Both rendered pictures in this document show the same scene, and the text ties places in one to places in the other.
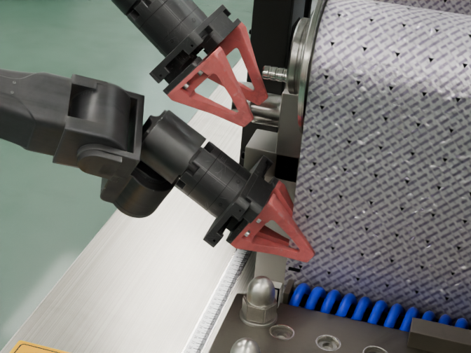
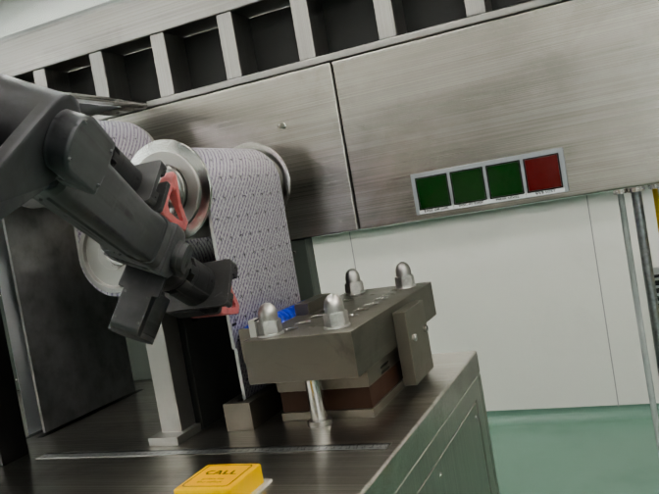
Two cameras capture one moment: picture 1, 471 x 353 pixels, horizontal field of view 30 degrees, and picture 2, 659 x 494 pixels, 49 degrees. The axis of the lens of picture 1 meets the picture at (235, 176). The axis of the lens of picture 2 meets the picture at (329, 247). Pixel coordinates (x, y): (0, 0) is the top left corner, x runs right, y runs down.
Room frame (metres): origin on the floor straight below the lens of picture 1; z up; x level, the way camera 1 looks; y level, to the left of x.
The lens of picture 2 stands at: (0.42, 0.92, 1.19)
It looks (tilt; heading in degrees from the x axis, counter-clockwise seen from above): 3 degrees down; 280
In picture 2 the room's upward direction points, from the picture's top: 10 degrees counter-clockwise
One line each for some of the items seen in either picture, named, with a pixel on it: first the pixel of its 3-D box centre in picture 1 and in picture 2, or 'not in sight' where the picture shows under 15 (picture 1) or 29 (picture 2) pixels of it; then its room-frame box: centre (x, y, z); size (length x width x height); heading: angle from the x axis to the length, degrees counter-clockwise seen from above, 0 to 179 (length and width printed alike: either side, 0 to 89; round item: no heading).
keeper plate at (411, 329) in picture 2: not in sight; (415, 341); (0.50, -0.18, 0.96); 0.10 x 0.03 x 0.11; 77
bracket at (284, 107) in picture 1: (268, 209); (156, 334); (0.85, -0.04, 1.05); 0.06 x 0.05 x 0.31; 77
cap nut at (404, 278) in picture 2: not in sight; (403, 274); (0.52, -0.33, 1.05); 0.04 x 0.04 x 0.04
